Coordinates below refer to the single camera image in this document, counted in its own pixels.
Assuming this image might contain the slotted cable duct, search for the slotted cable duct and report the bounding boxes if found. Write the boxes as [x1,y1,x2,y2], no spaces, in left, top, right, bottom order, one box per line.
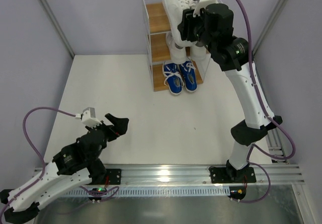
[60,185,231,198]

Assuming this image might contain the blue canvas sneaker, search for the blue canvas sneaker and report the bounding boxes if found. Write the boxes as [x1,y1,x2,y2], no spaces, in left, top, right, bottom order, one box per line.
[179,60,198,93]
[162,61,184,96]

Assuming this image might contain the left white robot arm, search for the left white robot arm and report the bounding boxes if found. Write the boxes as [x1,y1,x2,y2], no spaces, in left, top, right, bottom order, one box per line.
[1,109,129,223]

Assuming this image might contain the white lace sneaker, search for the white lace sneaker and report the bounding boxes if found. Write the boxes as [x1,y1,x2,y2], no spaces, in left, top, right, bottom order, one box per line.
[190,45,207,62]
[166,32,187,64]

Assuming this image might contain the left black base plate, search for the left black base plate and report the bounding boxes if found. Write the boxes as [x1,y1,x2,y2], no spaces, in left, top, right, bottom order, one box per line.
[101,168,122,185]

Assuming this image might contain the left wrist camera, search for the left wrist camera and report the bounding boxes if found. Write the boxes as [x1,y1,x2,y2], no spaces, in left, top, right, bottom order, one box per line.
[75,107,102,128]

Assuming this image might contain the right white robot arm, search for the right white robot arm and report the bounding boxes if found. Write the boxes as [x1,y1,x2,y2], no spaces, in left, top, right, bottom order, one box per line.
[178,4,282,182]

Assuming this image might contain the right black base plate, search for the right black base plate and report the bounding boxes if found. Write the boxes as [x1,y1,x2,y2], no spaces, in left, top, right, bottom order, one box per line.
[209,166,257,184]

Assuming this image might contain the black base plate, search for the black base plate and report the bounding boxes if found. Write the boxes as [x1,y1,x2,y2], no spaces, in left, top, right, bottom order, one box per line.
[101,168,122,185]
[209,166,257,184]

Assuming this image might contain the white wire shoe shelf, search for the white wire shoe shelf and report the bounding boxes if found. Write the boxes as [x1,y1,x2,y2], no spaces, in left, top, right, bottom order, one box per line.
[143,0,210,90]

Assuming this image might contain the aluminium mounting rail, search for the aluminium mounting rail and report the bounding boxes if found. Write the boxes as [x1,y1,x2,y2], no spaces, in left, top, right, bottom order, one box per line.
[34,163,304,186]

